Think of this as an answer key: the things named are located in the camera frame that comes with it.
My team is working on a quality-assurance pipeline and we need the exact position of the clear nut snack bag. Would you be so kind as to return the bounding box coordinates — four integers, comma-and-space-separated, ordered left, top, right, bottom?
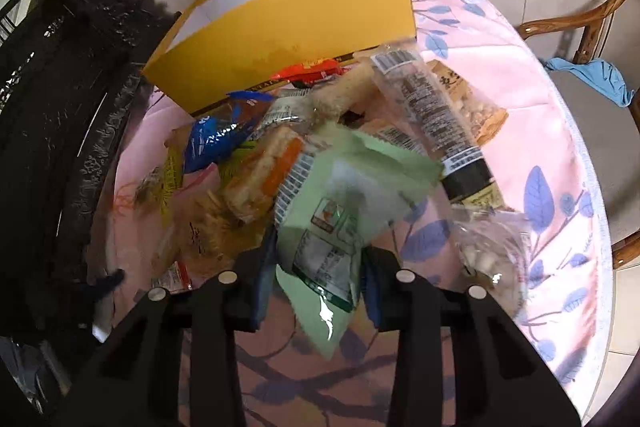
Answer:
450, 205, 532, 319

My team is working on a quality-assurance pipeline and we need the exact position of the light green snack bag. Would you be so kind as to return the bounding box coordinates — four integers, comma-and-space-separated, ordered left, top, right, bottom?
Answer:
274, 122, 442, 359

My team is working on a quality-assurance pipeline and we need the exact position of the red snack packet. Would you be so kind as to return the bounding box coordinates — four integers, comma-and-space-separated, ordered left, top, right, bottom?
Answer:
269, 58, 344, 89

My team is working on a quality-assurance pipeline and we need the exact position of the clear cracker bag red seal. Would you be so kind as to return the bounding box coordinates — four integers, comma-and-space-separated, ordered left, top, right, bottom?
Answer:
151, 188, 271, 284

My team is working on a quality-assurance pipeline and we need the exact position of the yellow snack packet left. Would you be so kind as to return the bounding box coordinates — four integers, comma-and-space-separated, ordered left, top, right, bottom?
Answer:
134, 145, 183, 228

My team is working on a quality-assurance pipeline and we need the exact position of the long clear black snack bar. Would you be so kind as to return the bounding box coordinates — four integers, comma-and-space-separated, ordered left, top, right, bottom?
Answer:
369, 46, 506, 208

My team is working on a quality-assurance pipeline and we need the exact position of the pink floral tablecloth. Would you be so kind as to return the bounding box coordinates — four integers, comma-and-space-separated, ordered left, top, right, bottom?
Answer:
106, 0, 613, 426

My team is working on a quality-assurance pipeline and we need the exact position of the blue snack packet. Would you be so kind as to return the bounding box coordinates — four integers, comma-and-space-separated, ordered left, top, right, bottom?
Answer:
183, 91, 276, 173

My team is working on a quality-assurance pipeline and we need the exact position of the peanut snack packet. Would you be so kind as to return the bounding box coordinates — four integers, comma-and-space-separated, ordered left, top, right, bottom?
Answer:
426, 61, 509, 146

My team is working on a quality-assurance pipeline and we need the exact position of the orange rice cracker packet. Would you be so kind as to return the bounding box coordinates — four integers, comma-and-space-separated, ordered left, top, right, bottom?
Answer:
221, 124, 305, 223

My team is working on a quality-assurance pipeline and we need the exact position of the wooden armchair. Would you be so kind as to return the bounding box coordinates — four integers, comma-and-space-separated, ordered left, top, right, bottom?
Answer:
518, 0, 639, 270

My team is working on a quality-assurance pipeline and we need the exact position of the blue cloth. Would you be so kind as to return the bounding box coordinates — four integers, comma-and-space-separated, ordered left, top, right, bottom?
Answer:
544, 57, 636, 107

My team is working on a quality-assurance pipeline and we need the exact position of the dark carved wooden screen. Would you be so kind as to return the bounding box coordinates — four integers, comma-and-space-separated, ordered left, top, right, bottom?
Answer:
1, 0, 178, 343

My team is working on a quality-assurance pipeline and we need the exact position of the yellow cardboard box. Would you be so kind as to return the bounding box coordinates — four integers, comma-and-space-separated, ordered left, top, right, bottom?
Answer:
143, 0, 416, 116

